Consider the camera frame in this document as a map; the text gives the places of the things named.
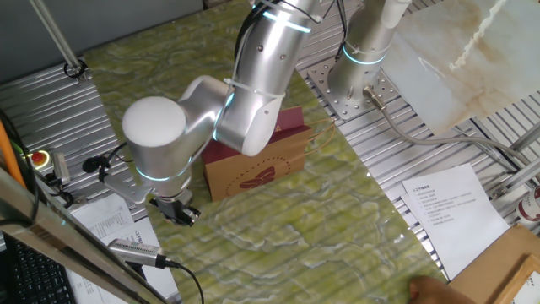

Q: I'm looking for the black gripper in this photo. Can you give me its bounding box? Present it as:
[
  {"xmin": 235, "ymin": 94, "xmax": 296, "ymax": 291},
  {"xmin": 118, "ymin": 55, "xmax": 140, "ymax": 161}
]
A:
[{"xmin": 148, "ymin": 190, "xmax": 202, "ymax": 228}]

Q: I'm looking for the Costa kraft maroon paper bag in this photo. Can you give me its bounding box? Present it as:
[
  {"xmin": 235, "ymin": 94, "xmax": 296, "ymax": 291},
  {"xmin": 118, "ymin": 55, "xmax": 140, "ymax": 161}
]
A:
[{"xmin": 199, "ymin": 105, "xmax": 338, "ymax": 203}]

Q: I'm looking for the bare human hand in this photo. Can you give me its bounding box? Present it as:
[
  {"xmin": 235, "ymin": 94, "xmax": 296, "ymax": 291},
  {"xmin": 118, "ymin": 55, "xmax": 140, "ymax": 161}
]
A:
[{"xmin": 408, "ymin": 275, "xmax": 478, "ymax": 304}]

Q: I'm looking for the titled instruction paper sheet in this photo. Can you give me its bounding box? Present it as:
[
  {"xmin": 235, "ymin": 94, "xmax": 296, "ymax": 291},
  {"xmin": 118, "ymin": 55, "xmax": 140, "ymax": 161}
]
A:
[
  {"xmin": 65, "ymin": 217, "xmax": 181, "ymax": 304},
  {"xmin": 400, "ymin": 163, "xmax": 511, "ymax": 282}
]

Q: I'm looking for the densely printed paper sheet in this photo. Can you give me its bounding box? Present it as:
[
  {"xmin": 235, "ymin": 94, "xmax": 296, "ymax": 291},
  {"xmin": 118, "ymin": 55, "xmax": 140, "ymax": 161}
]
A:
[{"xmin": 69, "ymin": 191, "xmax": 136, "ymax": 240}]

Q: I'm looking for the small black microphone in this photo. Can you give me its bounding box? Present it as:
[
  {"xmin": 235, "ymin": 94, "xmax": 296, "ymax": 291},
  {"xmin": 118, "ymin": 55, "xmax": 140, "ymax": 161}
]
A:
[{"xmin": 82, "ymin": 155, "xmax": 111, "ymax": 182}]

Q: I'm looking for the green marble pattern mat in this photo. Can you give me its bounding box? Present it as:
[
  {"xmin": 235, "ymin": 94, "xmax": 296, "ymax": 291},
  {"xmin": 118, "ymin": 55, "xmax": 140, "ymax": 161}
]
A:
[{"xmin": 82, "ymin": 0, "xmax": 461, "ymax": 304}]

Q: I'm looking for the red emergency stop button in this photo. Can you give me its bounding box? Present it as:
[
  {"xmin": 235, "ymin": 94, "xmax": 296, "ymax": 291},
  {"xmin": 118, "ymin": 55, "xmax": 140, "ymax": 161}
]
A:
[{"xmin": 23, "ymin": 149, "xmax": 54, "ymax": 174}]

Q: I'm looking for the black keyboard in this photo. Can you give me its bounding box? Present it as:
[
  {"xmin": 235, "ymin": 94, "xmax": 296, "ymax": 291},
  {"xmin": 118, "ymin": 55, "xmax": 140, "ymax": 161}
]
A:
[{"xmin": 0, "ymin": 234, "xmax": 77, "ymax": 304}]

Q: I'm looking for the thin aluminium pole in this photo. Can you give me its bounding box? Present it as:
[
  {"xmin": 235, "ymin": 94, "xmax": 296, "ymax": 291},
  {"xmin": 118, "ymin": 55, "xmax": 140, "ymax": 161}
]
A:
[{"xmin": 28, "ymin": 0, "xmax": 84, "ymax": 73}]

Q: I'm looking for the beige marble pattern sheet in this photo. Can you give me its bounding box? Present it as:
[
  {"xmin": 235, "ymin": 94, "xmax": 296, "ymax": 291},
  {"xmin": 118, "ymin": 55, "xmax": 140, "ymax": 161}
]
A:
[{"xmin": 381, "ymin": 0, "xmax": 540, "ymax": 136}]

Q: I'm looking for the cardboard box with white label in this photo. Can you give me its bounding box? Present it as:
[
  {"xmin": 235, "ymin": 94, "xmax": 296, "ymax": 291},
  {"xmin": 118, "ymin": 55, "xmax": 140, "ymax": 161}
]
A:
[{"xmin": 497, "ymin": 252, "xmax": 540, "ymax": 304}]

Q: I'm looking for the red white paper cup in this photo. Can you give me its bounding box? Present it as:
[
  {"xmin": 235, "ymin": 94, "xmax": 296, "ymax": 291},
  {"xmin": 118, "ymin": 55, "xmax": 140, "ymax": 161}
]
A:
[{"xmin": 515, "ymin": 185, "xmax": 540, "ymax": 225}]

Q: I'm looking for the black camera cable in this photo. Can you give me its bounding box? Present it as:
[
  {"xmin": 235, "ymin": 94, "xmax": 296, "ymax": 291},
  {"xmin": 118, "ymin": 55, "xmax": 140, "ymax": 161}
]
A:
[{"xmin": 155, "ymin": 252, "xmax": 206, "ymax": 304}]

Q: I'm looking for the silver ribbed camera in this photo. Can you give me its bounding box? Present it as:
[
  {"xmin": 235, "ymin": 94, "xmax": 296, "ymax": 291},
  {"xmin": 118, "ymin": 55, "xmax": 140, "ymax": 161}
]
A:
[{"xmin": 107, "ymin": 238, "xmax": 168, "ymax": 270}]

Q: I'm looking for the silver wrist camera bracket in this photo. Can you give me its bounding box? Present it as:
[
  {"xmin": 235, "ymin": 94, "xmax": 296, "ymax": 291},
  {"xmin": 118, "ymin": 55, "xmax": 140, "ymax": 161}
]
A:
[{"xmin": 100, "ymin": 168, "xmax": 154, "ymax": 205}]

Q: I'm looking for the shiny metal frame beam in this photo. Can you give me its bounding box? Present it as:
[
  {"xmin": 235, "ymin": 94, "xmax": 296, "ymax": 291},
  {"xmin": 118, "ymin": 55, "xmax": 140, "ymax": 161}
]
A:
[{"xmin": 0, "ymin": 166, "xmax": 170, "ymax": 304}]

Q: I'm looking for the grey box camera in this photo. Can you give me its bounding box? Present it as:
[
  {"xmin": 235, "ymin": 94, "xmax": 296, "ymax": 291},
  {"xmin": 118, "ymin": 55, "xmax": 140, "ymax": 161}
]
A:
[{"xmin": 51, "ymin": 151, "xmax": 72, "ymax": 187}]

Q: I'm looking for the black ring at pole foot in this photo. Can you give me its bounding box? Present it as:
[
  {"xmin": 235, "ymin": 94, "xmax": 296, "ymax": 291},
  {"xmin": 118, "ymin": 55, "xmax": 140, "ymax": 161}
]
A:
[{"xmin": 63, "ymin": 58, "xmax": 89, "ymax": 80}]

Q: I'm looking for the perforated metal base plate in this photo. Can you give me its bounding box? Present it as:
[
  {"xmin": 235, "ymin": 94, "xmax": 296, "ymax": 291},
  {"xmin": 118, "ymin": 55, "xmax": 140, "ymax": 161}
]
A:
[{"xmin": 306, "ymin": 57, "xmax": 400, "ymax": 122}]

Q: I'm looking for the orange cable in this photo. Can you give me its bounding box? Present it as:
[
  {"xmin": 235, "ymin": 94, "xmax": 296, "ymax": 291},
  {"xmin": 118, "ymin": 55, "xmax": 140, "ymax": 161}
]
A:
[{"xmin": 0, "ymin": 120, "xmax": 26, "ymax": 189}]

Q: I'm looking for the grey base cable with connector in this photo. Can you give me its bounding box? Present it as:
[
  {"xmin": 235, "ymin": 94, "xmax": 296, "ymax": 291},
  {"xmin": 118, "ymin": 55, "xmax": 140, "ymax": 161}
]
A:
[{"xmin": 362, "ymin": 85, "xmax": 540, "ymax": 187}]

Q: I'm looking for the aluminium frame bar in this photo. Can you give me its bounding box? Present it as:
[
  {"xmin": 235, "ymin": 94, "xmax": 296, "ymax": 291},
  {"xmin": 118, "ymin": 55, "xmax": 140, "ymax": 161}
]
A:
[
  {"xmin": 508, "ymin": 121, "xmax": 540, "ymax": 153},
  {"xmin": 489, "ymin": 158, "xmax": 540, "ymax": 199}
]

